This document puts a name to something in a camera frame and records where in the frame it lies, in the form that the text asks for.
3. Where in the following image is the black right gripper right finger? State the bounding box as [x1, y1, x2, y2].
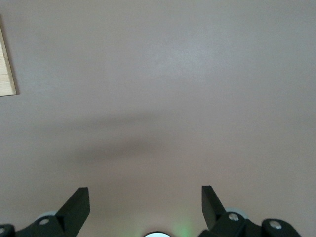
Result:
[198, 185, 303, 237]

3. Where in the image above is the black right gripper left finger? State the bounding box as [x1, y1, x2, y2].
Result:
[0, 187, 90, 237]

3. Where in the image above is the wooden cutting board metal handle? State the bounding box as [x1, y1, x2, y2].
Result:
[0, 14, 19, 97]

